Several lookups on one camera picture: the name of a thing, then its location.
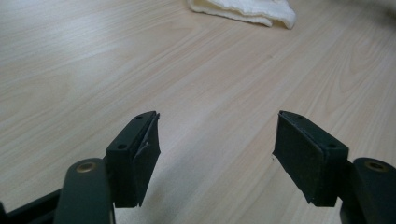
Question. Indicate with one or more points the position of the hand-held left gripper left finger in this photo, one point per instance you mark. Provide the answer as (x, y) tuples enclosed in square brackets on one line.
[(130, 161)]

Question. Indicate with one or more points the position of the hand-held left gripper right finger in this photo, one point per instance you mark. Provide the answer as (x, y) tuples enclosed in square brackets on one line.
[(308, 158)]

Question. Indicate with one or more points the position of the white towel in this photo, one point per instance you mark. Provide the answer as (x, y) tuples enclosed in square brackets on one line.
[(249, 9)]

